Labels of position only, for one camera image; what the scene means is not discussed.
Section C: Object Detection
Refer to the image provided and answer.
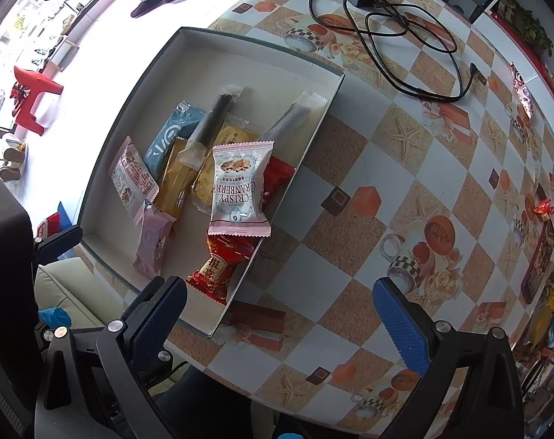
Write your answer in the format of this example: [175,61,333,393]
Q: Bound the red and blue bag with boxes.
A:
[36,201,81,239]

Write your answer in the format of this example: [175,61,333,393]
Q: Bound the beige shoes pair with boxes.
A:
[0,132,28,183]

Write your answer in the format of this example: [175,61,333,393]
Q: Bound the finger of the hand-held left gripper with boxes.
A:
[33,225,83,266]

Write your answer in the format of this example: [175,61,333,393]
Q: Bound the clear dark wafer roll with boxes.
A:
[261,90,328,142]
[175,83,243,172]

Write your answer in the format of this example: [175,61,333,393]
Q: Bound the blue plastic bag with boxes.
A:
[39,307,71,330]

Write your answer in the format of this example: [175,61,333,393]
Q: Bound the black cable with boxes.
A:
[309,0,481,101]

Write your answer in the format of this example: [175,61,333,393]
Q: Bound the red cream label snack packet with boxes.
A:
[186,251,245,306]

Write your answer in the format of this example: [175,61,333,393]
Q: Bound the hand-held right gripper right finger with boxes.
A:
[372,277,525,439]

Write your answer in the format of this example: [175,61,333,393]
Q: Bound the green potted plant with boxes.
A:
[501,0,554,51]

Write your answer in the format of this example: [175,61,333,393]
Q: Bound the pink patterned snack bag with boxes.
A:
[508,61,536,131]

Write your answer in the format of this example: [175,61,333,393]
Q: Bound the pale pink snack packet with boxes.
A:
[133,199,177,279]

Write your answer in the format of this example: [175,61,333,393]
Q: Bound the red white print snack packet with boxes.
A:
[261,155,297,209]

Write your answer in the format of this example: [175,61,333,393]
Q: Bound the blue snack packet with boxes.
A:
[143,101,207,179]

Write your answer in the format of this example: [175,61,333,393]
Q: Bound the golden brown snack packet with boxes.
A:
[154,137,200,218]

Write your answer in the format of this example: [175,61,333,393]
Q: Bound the pale green seat cushion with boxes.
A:
[34,256,140,330]

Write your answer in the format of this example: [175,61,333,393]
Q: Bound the pink white printed snack packet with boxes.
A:
[108,136,161,226]

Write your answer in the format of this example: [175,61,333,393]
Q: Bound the grey cardboard box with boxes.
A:
[73,26,346,340]

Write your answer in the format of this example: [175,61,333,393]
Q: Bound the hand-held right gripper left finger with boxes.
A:
[33,275,188,439]

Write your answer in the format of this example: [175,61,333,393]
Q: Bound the pink white cranberry snack packet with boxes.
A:
[207,139,275,239]

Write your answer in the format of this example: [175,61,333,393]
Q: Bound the red plastic stool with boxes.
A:
[12,66,63,137]

